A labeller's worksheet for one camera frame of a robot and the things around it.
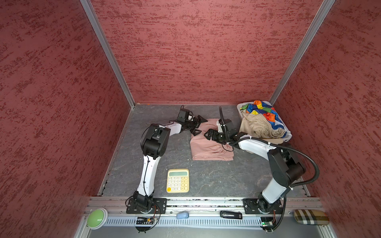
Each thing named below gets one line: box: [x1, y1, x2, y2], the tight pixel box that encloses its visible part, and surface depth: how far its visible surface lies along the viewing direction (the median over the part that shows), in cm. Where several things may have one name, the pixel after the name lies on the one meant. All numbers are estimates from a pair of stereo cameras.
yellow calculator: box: [166, 168, 190, 194], surface depth 82 cm
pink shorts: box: [190, 118, 235, 161], surface depth 93 cm
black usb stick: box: [219, 210, 243, 220], surface depth 71 cm
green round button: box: [86, 207, 109, 230], surface depth 71 cm
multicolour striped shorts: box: [240, 100, 287, 138], surface depth 104 cm
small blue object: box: [176, 211, 190, 220], surface depth 72 cm
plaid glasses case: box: [293, 209, 330, 226], surface depth 70 cm
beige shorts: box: [238, 111, 287, 145], surface depth 99 cm
